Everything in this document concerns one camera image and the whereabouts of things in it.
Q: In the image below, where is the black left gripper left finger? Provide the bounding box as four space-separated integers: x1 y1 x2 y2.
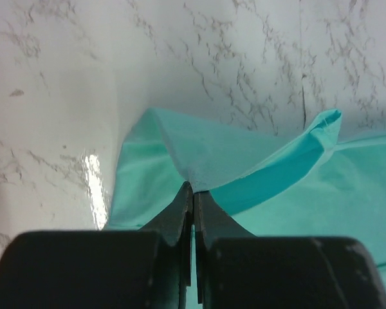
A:
140 182 193 308

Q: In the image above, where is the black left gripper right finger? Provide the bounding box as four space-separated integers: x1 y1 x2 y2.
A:
193 191 254 306

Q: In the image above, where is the teal t shirt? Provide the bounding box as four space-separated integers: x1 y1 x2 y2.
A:
107 108 386 287

